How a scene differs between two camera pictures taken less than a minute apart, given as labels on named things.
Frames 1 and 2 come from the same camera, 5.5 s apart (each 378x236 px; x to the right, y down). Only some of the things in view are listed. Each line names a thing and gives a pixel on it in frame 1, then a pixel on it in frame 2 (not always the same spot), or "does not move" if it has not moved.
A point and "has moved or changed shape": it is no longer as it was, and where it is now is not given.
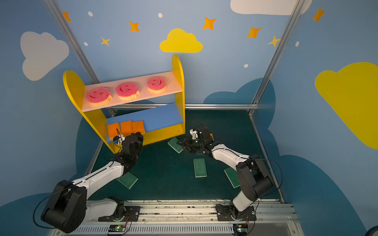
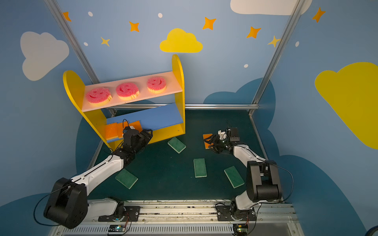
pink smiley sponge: x=99 y=96 does not move
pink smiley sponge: x=156 y=84 does not move
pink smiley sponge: x=127 y=91 does not move
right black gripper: x=186 y=142 to x=218 y=144
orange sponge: x=138 y=126 has moved or changed shape
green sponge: x=200 y=167 does not move
